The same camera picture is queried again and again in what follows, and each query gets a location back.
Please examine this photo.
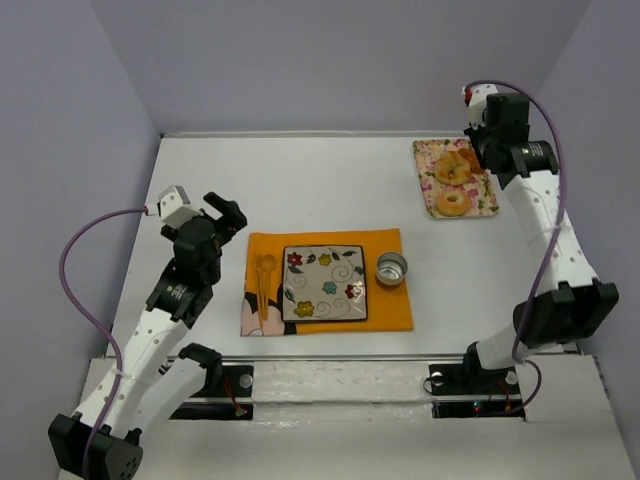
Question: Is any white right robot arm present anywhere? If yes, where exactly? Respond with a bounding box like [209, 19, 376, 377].
[463, 84, 619, 385]

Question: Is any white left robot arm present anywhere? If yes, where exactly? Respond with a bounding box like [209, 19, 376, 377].
[48, 186, 247, 479]

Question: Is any brown pastry bread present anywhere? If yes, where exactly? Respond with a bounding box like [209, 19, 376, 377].
[457, 147, 485, 174]

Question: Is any glazed bagel bread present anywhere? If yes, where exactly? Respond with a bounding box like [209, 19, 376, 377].
[434, 151, 472, 186]

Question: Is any orange plastic spoon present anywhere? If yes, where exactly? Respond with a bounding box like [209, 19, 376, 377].
[260, 254, 277, 321]

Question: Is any floral rectangular tray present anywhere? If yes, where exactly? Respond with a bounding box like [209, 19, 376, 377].
[412, 138, 499, 219]

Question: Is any square floral ceramic plate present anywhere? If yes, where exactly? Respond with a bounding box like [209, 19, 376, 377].
[281, 244, 368, 323]

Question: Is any small metal cup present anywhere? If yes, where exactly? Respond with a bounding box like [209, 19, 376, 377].
[376, 251, 408, 287]

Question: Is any orange cartoon placemat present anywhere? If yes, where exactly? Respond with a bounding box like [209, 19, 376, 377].
[241, 228, 413, 337]

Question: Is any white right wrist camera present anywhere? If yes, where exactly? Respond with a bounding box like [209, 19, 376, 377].
[462, 84, 498, 129]

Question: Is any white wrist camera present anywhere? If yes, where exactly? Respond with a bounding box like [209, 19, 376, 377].
[157, 185, 198, 229]
[462, 84, 498, 129]

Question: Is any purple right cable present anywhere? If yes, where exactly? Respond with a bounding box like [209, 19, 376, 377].
[464, 79, 567, 416]

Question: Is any purple cable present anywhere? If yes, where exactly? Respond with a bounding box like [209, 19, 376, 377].
[58, 205, 151, 480]
[464, 79, 567, 416]

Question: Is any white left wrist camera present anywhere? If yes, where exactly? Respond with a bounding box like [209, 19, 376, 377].
[157, 185, 198, 229]

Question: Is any plain ring donut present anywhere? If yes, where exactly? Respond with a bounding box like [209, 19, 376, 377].
[436, 190, 471, 217]

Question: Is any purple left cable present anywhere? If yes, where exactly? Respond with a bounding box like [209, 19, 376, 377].
[58, 205, 151, 480]

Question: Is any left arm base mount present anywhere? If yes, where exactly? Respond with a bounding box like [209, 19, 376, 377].
[170, 364, 254, 421]

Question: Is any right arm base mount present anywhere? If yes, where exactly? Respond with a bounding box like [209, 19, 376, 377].
[422, 363, 525, 420]

